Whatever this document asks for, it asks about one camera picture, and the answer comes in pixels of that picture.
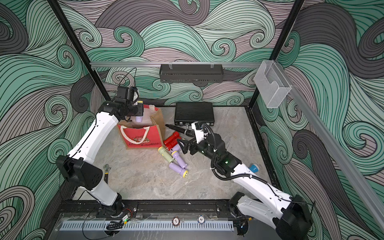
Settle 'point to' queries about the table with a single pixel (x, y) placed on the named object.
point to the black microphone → (191, 133)
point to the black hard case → (187, 112)
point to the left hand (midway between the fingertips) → (139, 107)
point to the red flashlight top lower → (172, 144)
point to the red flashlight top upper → (173, 139)
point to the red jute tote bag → (149, 134)
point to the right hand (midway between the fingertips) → (183, 137)
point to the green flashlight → (166, 154)
